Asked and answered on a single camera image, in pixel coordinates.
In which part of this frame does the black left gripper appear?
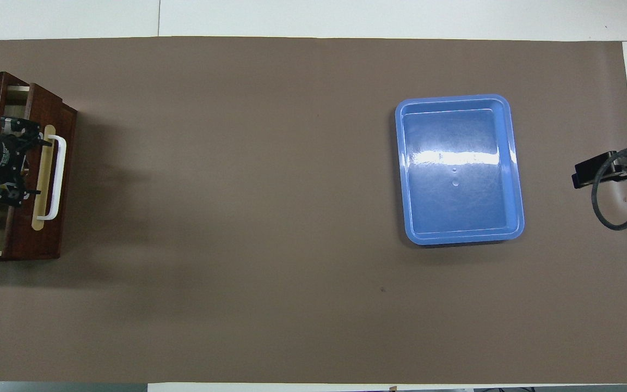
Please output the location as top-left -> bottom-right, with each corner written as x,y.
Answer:
0,117 -> 54,208

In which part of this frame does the wooden drawer with white handle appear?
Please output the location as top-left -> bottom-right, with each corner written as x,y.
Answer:
0,83 -> 78,261

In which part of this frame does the blue plastic tray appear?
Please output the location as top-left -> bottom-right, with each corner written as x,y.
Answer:
395,94 -> 525,246

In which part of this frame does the brown paper table mat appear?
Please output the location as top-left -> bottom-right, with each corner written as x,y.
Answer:
0,36 -> 627,384

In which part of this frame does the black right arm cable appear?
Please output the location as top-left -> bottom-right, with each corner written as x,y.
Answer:
591,146 -> 627,231

